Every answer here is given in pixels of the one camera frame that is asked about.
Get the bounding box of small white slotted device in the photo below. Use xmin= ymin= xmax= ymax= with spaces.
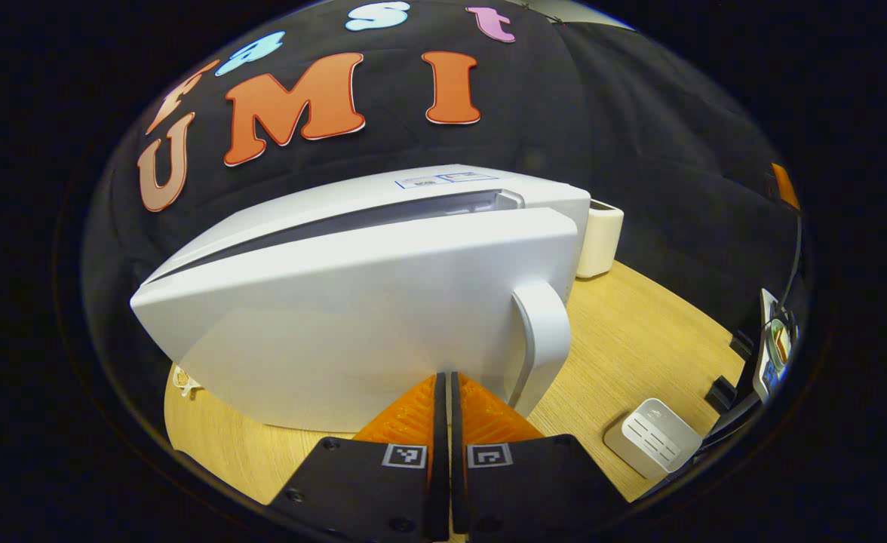
xmin=603 ymin=398 xmax=703 ymax=480

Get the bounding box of cream white toaster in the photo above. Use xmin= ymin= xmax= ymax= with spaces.
xmin=575 ymin=199 xmax=625 ymax=279

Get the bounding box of white microwave oven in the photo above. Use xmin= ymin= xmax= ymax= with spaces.
xmin=130 ymin=164 xmax=592 ymax=434

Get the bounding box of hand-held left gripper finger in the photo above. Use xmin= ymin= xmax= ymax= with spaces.
xmin=266 ymin=373 xmax=450 ymax=543
xmin=451 ymin=371 xmax=629 ymax=540

